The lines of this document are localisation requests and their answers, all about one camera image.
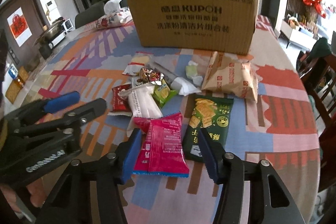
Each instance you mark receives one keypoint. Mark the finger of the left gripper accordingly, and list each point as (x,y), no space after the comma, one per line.
(78,113)
(39,108)

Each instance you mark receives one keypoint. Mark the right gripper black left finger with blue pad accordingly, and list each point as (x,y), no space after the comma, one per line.
(69,201)

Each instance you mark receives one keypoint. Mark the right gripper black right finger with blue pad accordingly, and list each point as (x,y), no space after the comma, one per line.
(270,200)

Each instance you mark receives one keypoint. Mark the red small snack packet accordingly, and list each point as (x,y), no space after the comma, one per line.
(119,104)

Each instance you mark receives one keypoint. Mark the white long snack packet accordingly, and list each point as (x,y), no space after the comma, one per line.
(141,103)

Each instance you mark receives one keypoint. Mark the shiny foil candy packet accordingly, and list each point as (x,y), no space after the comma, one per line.
(152,76)

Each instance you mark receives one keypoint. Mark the pink snack packet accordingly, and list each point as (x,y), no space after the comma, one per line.
(161,152)

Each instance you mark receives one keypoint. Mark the white red striped packet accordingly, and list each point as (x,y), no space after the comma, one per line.
(138,61)

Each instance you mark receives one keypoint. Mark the light green small packet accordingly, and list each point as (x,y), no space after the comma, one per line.
(163,93)

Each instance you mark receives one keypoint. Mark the dark green cracker packet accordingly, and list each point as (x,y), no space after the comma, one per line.
(212,114)

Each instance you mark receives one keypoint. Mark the white snack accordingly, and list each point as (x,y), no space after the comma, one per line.
(184,87)

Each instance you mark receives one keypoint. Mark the brown paper snack bag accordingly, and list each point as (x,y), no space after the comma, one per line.
(231,76)

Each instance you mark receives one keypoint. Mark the pale green candy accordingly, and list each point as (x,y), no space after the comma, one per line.
(193,74)

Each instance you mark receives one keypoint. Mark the electric cooking pot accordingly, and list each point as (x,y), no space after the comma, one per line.
(53,35)

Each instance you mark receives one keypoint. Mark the red paper door poster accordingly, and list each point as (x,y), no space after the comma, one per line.
(19,27)

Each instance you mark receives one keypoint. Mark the grey dining chair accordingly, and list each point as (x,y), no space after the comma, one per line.
(91,14)

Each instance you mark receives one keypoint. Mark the colourful patterned tablecloth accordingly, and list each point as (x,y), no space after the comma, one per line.
(279,127)

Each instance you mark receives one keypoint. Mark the floral tissue pouch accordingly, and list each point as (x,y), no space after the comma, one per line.
(115,15)

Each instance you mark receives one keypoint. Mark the wooden chair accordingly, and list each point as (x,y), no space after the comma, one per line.
(318,77)

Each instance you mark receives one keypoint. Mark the green cloth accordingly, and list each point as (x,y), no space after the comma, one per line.
(320,49)

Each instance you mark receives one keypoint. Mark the white low tv cabinet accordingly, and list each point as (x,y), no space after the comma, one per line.
(298,36)

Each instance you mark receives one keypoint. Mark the brown cardboard box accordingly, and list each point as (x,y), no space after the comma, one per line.
(214,25)

